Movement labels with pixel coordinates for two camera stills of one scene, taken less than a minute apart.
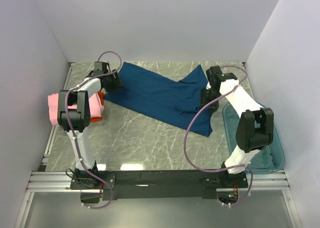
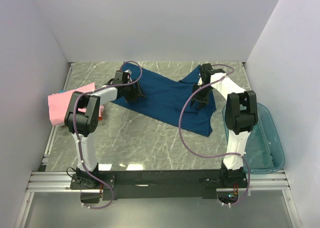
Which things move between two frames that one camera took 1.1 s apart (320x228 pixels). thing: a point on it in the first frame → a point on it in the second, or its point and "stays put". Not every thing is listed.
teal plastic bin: x=269 y=159 stays put
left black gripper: x=117 y=83 → x=137 y=92
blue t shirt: x=179 y=102 stays put
